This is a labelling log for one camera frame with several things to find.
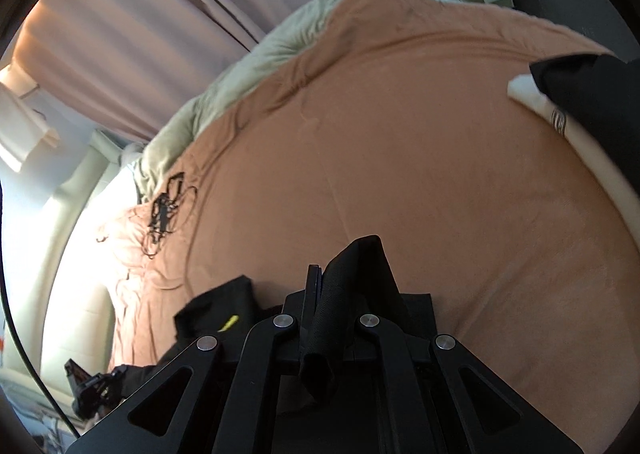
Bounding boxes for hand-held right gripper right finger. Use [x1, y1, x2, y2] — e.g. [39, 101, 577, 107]
[345, 314, 585, 454]

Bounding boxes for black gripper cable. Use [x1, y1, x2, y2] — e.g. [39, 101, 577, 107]
[0, 179, 81, 440]

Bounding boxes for cream padded headboard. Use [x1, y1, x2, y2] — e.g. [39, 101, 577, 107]
[0, 129, 151, 380]

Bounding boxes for orange-brown blanket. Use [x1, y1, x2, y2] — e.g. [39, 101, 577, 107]
[97, 0, 626, 375]

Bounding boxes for black shirt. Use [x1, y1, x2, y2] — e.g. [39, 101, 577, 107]
[107, 234, 437, 407]

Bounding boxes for beige quilt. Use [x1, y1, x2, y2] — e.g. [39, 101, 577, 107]
[135, 0, 401, 199]

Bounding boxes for dark folded cloth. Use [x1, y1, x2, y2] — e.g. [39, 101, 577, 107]
[529, 54, 640, 145]

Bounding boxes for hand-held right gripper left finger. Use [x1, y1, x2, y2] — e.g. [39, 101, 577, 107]
[65, 264, 325, 454]

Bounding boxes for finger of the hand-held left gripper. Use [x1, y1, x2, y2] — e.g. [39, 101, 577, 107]
[64, 359, 126, 420]

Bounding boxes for tangled black cables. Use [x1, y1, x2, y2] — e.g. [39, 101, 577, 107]
[137, 173, 198, 257]

